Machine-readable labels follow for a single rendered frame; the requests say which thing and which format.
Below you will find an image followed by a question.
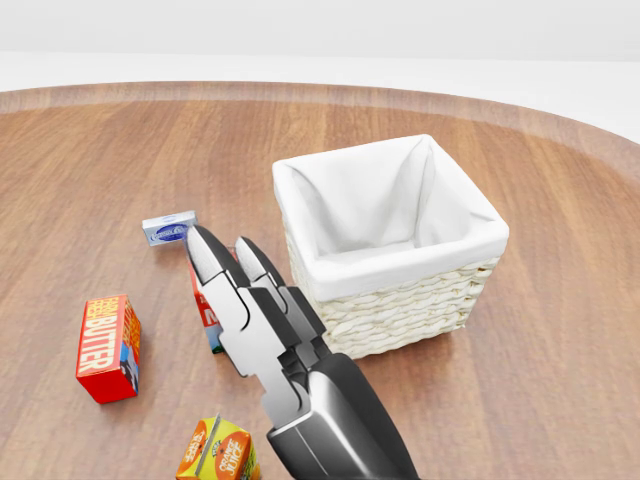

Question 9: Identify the white-lined wicker basket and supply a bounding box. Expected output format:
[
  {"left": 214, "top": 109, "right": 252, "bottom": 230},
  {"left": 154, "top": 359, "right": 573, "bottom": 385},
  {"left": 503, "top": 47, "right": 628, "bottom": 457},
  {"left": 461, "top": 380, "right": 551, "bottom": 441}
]
[{"left": 271, "top": 133, "right": 510, "bottom": 361}]

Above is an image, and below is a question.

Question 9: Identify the red milk carton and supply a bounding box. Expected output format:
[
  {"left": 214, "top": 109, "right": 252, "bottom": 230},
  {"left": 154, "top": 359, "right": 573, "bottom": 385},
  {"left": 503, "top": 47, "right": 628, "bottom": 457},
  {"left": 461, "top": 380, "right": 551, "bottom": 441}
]
[{"left": 187, "top": 244, "right": 239, "bottom": 355}]

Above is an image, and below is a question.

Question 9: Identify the red butter box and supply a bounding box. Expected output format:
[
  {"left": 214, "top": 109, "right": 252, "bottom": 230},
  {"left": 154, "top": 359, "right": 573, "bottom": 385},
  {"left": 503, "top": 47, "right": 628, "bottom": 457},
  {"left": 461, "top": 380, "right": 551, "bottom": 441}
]
[{"left": 75, "top": 293, "right": 143, "bottom": 404}]

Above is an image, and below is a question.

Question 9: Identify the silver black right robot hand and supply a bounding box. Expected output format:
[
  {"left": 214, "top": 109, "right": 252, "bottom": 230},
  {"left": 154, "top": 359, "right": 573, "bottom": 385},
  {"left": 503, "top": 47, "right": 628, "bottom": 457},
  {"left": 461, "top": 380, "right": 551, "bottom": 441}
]
[{"left": 185, "top": 224, "right": 422, "bottom": 480}]

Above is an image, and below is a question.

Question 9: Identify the small blue-grey box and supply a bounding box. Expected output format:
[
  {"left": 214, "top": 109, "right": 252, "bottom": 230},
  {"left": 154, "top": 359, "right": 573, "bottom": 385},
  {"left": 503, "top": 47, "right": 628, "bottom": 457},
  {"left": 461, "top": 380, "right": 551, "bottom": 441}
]
[{"left": 141, "top": 209, "right": 200, "bottom": 249}]

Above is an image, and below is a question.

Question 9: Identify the orange juice carton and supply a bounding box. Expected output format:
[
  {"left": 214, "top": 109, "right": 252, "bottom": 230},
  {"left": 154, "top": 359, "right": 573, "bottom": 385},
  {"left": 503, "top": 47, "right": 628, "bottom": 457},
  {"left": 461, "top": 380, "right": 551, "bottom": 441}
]
[{"left": 174, "top": 413, "right": 262, "bottom": 480}]

